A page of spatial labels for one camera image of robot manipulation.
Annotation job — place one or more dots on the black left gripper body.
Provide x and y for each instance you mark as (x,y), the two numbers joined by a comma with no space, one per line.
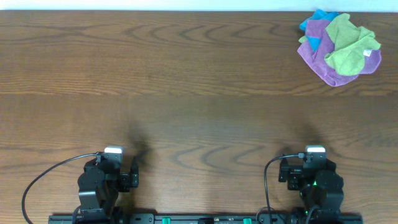
(125,180)

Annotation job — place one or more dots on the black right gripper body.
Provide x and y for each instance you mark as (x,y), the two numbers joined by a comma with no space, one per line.
(295,182)

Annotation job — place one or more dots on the green microfiber cloth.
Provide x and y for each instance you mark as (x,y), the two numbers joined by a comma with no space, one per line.
(350,42)

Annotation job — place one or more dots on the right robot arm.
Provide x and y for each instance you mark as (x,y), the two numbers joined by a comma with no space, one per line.
(320,188)

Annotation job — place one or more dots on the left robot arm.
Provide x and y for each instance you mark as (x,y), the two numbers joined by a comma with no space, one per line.
(99,188)

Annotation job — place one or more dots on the purple microfiber cloth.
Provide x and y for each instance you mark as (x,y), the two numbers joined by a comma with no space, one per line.
(316,61)

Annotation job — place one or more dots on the blue microfiber cloth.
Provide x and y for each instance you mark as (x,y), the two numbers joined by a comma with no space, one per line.
(315,25)

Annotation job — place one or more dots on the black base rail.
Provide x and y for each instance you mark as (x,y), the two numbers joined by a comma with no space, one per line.
(147,218)

